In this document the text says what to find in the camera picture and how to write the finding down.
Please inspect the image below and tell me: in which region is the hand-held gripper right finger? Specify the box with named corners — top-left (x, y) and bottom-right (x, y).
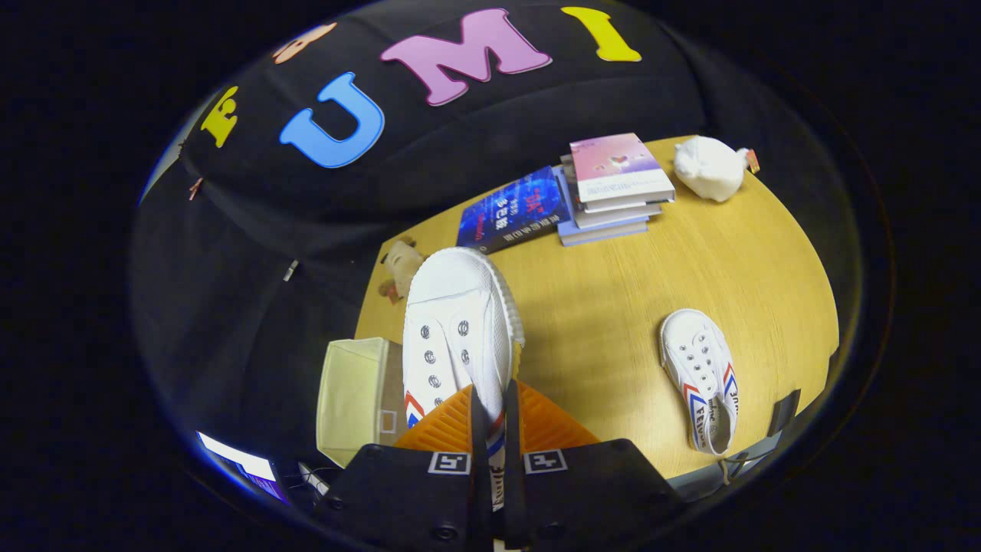
top-left (503, 379), bottom-right (684, 552)

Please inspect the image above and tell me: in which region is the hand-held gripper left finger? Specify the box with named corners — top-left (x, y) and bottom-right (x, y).
top-left (318, 385), bottom-right (492, 552)

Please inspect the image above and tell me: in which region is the beige fabric storage box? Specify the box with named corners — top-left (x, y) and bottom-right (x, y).
top-left (315, 337), bottom-right (408, 469)

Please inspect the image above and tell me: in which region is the white canvas shoe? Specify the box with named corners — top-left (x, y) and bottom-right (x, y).
top-left (402, 246), bottom-right (527, 512)
top-left (658, 307), bottom-right (741, 458)

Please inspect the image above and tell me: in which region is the lit computer monitor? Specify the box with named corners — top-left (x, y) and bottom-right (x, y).
top-left (195, 430), bottom-right (291, 505)

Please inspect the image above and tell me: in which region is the brown plush dog toy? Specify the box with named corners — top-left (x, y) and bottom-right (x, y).
top-left (379, 237), bottom-right (427, 306)

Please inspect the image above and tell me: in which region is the light blue cover book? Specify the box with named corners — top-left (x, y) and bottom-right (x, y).
top-left (556, 169), bottom-right (651, 248)

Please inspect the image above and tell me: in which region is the dark blue book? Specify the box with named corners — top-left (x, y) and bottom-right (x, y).
top-left (456, 165), bottom-right (573, 256)

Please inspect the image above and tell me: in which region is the grey cover book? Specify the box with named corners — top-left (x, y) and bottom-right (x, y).
top-left (559, 153), bottom-right (664, 229)

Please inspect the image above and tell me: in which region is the white plush toy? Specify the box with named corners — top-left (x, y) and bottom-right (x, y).
top-left (674, 135), bottom-right (761, 204)

